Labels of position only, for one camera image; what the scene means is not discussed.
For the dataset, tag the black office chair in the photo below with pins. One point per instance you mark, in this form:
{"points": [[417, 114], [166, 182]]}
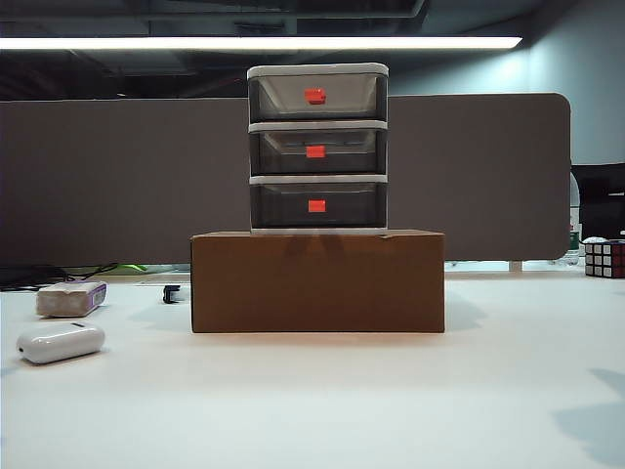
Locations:
{"points": [[600, 205]]}

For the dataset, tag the brown cardboard box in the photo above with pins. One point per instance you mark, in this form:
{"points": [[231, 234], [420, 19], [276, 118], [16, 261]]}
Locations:
{"points": [[317, 283]]}

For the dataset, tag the grey desk partition panel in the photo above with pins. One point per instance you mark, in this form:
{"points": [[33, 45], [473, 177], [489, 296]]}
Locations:
{"points": [[122, 181]]}

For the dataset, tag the white earphone case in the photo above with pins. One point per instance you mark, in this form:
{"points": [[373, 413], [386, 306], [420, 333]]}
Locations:
{"points": [[61, 342]]}

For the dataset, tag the ceiling light strip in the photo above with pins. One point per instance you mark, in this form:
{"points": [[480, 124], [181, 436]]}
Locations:
{"points": [[244, 43]]}

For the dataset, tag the clear bottle green label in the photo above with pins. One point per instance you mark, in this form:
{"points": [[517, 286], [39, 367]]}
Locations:
{"points": [[575, 237]]}

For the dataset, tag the rubiks cube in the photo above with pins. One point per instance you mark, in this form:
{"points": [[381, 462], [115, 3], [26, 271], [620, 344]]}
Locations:
{"points": [[605, 259]]}

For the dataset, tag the small green object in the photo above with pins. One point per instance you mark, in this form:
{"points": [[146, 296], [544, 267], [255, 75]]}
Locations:
{"points": [[132, 268]]}

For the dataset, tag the small black clip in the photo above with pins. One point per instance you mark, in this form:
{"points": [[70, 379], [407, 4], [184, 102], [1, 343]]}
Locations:
{"points": [[169, 294]]}

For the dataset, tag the white plastic drawer cabinet frame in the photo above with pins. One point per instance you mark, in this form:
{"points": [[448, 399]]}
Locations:
{"points": [[317, 70]]}

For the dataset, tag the white partition foot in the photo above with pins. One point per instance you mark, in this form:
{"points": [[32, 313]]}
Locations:
{"points": [[515, 266]]}

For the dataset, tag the white block purple sleeve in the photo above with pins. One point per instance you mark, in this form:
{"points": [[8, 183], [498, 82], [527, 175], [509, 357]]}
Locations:
{"points": [[63, 300]]}

